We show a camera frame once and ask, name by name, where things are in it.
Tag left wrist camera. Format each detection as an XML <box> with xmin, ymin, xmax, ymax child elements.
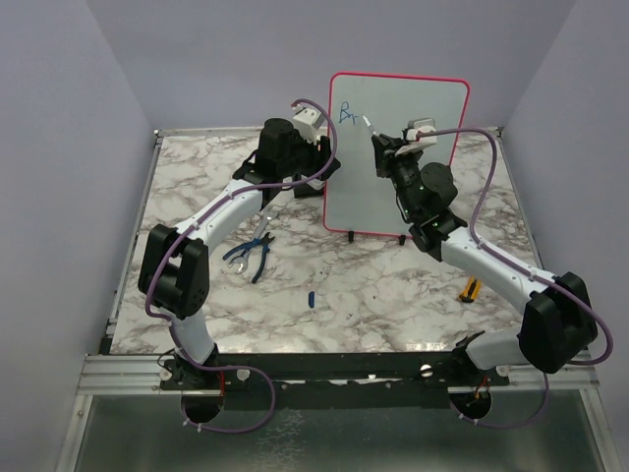
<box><xmin>291</xmin><ymin>104</ymin><xmax>327</xmax><ymax>145</ymax></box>

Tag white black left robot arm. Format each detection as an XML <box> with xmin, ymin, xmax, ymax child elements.
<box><xmin>139</xmin><ymin>118</ymin><xmax>339</xmax><ymax>388</ymax></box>

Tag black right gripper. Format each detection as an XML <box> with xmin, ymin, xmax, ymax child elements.
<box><xmin>374</xmin><ymin>134</ymin><xmax>422</xmax><ymax>220</ymax></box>

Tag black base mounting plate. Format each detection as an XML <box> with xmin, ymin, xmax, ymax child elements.
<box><xmin>160</xmin><ymin>351</ymin><xmax>509</xmax><ymax>410</ymax></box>

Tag blue white whiteboard marker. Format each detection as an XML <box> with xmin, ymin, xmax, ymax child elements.
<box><xmin>362</xmin><ymin>114</ymin><xmax>378</xmax><ymax>137</ymax></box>

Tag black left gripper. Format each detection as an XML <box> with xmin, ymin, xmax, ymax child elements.
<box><xmin>278</xmin><ymin>127</ymin><xmax>340</xmax><ymax>181</ymax></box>

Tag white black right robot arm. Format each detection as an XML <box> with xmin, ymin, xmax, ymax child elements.
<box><xmin>371</xmin><ymin>126</ymin><xmax>598</xmax><ymax>384</ymax></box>

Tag aluminium table frame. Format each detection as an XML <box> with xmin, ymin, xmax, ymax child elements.
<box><xmin>62</xmin><ymin>128</ymin><xmax>620</xmax><ymax>471</ymax></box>

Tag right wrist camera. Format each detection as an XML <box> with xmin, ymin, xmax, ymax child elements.
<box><xmin>395</xmin><ymin>118</ymin><xmax>437</xmax><ymax>156</ymax></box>

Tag silver open-end wrench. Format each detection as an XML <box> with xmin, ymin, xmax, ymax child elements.
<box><xmin>222</xmin><ymin>211</ymin><xmax>278</xmax><ymax>273</ymax></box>

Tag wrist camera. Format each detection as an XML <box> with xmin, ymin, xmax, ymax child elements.
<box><xmin>395</xmin><ymin>118</ymin><xmax>437</xmax><ymax>156</ymax></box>
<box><xmin>291</xmin><ymin>104</ymin><xmax>327</xmax><ymax>145</ymax></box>

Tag yellow utility knife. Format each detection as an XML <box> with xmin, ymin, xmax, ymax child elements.
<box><xmin>458</xmin><ymin>276</ymin><xmax>483</xmax><ymax>304</ymax></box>

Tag blue handled pliers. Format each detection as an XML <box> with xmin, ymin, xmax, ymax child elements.
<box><xmin>222</xmin><ymin>232</ymin><xmax>274</xmax><ymax>285</ymax></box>

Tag pink framed whiteboard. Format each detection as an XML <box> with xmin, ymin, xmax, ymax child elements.
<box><xmin>323</xmin><ymin>72</ymin><xmax>470</xmax><ymax>237</ymax></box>

